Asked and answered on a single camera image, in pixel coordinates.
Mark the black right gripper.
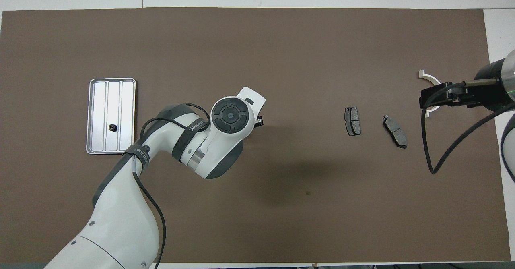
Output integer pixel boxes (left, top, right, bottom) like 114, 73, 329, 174
420, 60, 513, 110

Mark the silver metal tray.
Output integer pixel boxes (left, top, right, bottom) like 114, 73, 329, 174
86, 77, 136, 155

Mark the curved dark grey brake pad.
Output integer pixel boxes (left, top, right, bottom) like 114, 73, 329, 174
382, 115, 408, 149

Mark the brown table mat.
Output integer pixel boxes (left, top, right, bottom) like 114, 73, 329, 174
0, 7, 511, 263

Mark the rectangular dark grey brake pad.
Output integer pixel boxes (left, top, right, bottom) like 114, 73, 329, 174
344, 107, 361, 136

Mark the white curved plastic bracket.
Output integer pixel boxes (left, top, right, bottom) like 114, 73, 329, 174
418, 70, 442, 118

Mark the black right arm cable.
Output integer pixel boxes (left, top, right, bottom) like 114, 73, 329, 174
421, 79, 515, 174

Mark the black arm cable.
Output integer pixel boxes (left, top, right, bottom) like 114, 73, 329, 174
421, 79, 515, 174
133, 103, 212, 269

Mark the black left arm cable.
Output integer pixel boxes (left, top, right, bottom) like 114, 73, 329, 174
133, 103, 212, 269

